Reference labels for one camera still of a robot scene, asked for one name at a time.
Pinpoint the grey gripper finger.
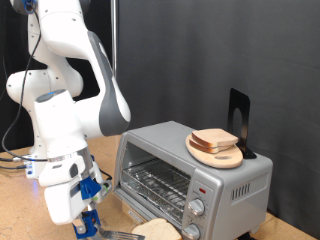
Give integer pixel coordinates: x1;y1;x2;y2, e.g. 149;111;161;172
72;219;86;235

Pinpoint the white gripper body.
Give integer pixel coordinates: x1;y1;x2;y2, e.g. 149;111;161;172
38;154;101;225

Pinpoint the metal spatula with blue block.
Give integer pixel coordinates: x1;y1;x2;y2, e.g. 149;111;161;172
71;209;146;240

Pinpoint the white bread slice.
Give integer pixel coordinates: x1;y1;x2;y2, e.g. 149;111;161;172
188;137;234;154
130;218;183;240
191;128;240;148

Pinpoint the glass oven door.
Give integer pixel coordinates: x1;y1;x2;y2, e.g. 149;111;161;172
96;191;171;240

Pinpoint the silver oven knob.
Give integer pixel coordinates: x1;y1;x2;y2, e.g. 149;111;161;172
187;198;206;217
182;223;202;240

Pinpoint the silver toaster oven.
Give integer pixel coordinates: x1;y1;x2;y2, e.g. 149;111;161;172
112;120;274;240

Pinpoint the oval wooden cutting board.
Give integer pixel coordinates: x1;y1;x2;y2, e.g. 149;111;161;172
185;133;244;170

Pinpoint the black backdrop curtain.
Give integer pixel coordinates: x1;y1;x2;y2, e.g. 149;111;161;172
0;0;114;153

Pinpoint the vertical metal pole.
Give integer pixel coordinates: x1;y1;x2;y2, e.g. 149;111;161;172
110;0;119;78

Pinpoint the black metal bookend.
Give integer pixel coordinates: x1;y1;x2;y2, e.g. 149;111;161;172
227;87;258;160

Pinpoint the dark grey backdrop curtain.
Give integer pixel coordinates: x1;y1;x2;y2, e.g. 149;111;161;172
118;0;320;240

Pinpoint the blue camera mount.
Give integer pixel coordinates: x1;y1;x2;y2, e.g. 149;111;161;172
79;176;102;200

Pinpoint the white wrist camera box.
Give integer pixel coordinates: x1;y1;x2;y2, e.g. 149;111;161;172
89;166;114;203

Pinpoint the black base cable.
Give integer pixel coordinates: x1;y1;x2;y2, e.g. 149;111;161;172
0;164;28;171

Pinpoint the black cable with silver plug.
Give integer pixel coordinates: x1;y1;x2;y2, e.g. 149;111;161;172
0;156;24;164

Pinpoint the metal wire oven rack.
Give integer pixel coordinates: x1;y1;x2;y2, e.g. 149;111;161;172
120;158;192;224

